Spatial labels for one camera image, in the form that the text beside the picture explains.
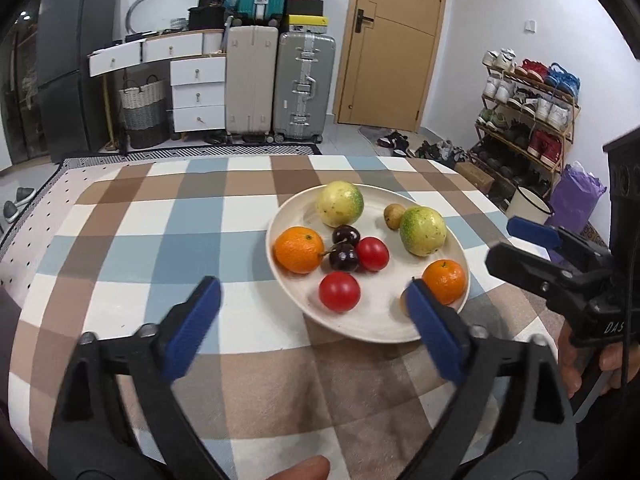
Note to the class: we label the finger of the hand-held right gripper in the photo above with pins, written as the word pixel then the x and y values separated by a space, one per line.
pixel 525 265
pixel 530 230

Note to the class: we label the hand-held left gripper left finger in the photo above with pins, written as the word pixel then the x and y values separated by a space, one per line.
pixel 192 330

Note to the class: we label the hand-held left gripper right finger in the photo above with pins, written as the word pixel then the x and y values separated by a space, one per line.
pixel 435 330

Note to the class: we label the small orange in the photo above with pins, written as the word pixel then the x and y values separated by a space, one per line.
pixel 446 282

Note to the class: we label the cream round plate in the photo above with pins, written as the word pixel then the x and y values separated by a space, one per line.
pixel 380 320

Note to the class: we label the green yellow guava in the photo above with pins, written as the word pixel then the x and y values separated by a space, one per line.
pixel 422 232

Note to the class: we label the red tomato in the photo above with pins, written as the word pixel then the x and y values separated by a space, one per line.
pixel 340 291
pixel 372 254

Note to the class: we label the dark red cherry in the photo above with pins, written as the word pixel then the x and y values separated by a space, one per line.
pixel 346 235
pixel 344 258

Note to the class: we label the small brown longan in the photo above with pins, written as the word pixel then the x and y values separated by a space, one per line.
pixel 394 216

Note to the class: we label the large orange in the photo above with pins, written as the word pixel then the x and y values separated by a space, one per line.
pixel 298 250

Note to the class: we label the person's right hand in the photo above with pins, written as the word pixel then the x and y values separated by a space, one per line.
pixel 567 365

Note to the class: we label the person's left hand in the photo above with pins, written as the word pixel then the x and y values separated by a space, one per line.
pixel 305 467

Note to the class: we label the white enamel bucket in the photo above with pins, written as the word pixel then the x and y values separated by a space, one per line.
pixel 525 207

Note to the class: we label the purple bag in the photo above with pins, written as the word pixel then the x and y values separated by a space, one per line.
pixel 575 200

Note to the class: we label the brown cardboard box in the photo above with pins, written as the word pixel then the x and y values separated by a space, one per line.
pixel 472 176

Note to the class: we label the wooden shoe rack with shoes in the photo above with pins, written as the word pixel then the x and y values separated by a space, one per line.
pixel 545 145

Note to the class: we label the heap of dark sandals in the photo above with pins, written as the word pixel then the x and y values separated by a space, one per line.
pixel 430 150

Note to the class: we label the grey door mat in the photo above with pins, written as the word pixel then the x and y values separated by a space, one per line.
pixel 372 132

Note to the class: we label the wooden door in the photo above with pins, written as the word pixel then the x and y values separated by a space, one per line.
pixel 390 75

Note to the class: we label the grey slipper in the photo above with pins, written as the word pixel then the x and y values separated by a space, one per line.
pixel 11 211
pixel 25 196

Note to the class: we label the white drawer cabinet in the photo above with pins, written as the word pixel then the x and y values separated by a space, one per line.
pixel 197 115

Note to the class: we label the woven laundry basket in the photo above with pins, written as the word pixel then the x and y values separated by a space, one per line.
pixel 142 120

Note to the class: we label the wooden stick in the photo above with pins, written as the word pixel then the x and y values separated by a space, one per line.
pixel 107 110

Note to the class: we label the beige suitcase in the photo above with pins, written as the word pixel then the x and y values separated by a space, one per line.
pixel 252 85

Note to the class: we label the silver suitcase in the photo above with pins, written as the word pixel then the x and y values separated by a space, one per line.
pixel 305 85

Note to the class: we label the dark grey refrigerator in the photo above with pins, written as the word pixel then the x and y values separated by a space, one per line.
pixel 75 60

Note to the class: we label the black bag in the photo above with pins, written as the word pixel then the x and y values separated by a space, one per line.
pixel 207 10

